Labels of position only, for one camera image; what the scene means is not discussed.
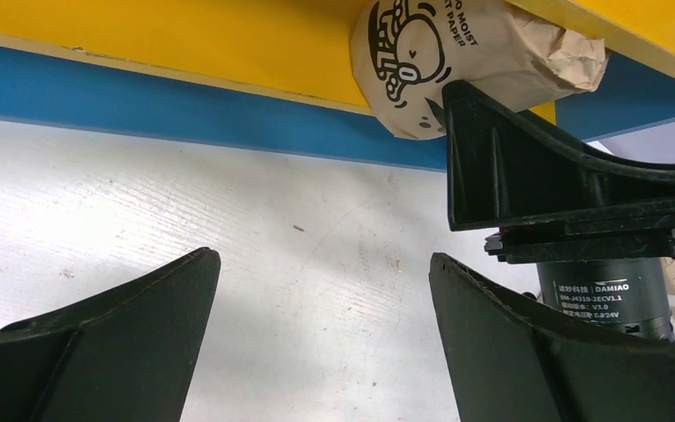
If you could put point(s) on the blue pink yellow shelf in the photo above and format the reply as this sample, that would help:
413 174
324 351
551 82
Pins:
276 75

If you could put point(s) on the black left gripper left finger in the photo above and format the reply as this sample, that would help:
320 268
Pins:
126 354

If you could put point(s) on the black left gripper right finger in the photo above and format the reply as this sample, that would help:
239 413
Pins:
511 358

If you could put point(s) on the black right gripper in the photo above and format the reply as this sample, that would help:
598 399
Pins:
596 226

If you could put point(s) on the brown cartoon paper roll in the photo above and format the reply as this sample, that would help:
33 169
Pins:
404 52

